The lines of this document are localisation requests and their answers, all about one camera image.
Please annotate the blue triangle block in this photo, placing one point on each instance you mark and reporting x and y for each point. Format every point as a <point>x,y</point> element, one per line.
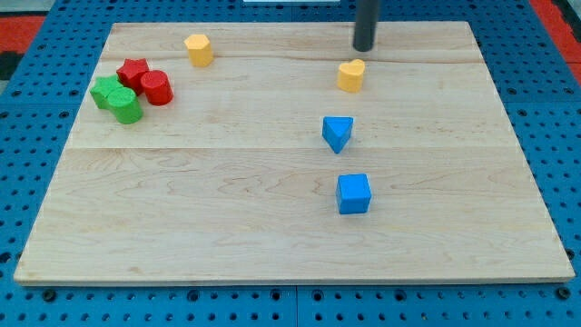
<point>336,131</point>

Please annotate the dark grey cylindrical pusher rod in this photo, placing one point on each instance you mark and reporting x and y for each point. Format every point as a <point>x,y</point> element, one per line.
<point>366,18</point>

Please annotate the yellow heart block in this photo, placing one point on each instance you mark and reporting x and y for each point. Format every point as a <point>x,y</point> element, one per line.
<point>350,76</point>

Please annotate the red star block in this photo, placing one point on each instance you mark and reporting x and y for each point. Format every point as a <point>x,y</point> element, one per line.
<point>131,72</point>

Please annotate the green cylinder block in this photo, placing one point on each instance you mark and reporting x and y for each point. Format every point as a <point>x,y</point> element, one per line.
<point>124,105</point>

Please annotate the blue cube block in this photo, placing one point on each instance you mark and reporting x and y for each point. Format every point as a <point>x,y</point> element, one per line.
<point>353,193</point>

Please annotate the yellow hexagon block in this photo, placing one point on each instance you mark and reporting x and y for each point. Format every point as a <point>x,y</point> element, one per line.
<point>199,49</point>

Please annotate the red cylinder block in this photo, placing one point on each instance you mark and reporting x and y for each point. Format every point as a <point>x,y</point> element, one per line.
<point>157,87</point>

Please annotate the light wooden board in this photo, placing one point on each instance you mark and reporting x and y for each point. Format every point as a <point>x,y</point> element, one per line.
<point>232,183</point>

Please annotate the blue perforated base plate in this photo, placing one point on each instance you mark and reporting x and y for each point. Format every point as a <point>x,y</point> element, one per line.
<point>536,81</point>

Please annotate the green star block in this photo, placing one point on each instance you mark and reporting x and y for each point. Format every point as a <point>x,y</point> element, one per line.
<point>101,89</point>

